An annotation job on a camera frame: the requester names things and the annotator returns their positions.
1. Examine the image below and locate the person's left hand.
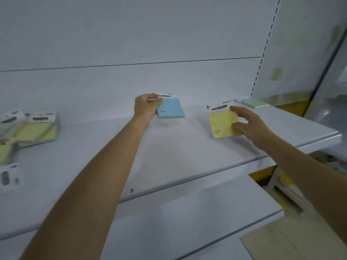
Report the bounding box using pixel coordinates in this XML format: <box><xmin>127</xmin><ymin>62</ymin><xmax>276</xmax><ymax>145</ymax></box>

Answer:
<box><xmin>134</xmin><ymin>94</ymin><xmax>165</xmax><ymax>125</ymax></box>

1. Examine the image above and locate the white card stationery pack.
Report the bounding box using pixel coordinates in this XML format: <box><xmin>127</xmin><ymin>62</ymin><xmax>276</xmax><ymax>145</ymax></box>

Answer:
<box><xmin>0</xmin><ymin>163</ymin><xmax>22</xmax><ymax>193</ymax></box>

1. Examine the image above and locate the white lower shelf board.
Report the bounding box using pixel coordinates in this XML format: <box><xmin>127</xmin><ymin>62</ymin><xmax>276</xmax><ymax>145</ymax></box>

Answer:
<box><xmin>0</xmin><ymin>173</ymin><xmax>284</xmax><ymax>260</ymax></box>

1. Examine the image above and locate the yellow sticky notes black label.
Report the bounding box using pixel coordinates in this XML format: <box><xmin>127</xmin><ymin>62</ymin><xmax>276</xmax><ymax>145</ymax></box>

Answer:
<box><xmin>14</xmin><ymin>111</ymin><xmax>59</xmax><ymax>148</ymax></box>

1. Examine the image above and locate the white plastic rack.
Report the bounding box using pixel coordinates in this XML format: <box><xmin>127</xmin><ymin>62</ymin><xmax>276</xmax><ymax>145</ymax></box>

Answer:
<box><xmin>261</xmin><ymin>166</ymin><xmax>312</xmax><ymax>216</ymax></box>

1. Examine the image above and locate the white upper shelf board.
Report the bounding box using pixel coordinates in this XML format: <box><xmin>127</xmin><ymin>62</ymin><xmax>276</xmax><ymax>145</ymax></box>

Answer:
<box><xmin>0</xmin><ymin>103</ymin><xmax>343</xmax><ymax>241</ymax></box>

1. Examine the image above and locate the pale green sticky note pack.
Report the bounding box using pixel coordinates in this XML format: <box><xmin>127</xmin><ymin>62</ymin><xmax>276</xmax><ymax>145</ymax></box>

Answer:
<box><xmin>0</xmin><ymin>109</ymin><xmax>27</xmax><ymax>145</ymax></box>

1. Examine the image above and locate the blue sticky note pack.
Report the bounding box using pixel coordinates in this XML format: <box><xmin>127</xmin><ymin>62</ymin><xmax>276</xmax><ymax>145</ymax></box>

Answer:
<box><xmin>157</xmin><ymin>93</ymin><xmax>185</xmax><ymax>119</ymax></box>

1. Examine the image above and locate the person's right forearm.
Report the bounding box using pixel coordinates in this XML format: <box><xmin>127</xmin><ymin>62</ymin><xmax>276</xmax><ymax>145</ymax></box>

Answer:
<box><xmin>249</xmin><ymin>133</ymin><xmax>347</xmax><ymax>240</ymax></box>

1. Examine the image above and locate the slotted white shelf upright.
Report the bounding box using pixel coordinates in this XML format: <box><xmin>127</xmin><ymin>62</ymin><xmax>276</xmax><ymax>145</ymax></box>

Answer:
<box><xmin>249</xmin><ymin>0</ymin><xmax>282</xmax><ymax>98</ymax></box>

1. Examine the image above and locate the white shelf board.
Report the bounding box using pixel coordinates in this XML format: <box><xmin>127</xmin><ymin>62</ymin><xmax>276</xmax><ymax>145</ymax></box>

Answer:
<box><xmin>0</xmin><ymin>173</ymin><xmax>284</xmax><ymax>260</ymax></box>
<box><xmin>0</xmin><ymin>103</ymin><xmax>343</xmax><ymax>241</ymax></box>

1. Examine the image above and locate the person's right hand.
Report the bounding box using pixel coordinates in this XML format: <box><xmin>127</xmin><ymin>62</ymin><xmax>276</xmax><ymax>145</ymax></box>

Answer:
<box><xmin>230</xmin><ymin>106</ymin><xmax>269</xmax><ymax>151</ymax></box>

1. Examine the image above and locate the person's left forearm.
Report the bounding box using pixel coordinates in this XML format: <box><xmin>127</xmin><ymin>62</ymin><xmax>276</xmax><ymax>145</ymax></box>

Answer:
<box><xmin>20</xmin><ymin>115</ymin><xmax>152</xmax><ymax>260</ymax></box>

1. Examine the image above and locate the small yellow sticky note pack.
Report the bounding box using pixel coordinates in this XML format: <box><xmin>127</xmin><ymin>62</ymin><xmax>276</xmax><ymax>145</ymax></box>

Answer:
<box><xmin>0</xmin><ymin>143</ymin><xmax>17</xmax><ymax>164</ymax></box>

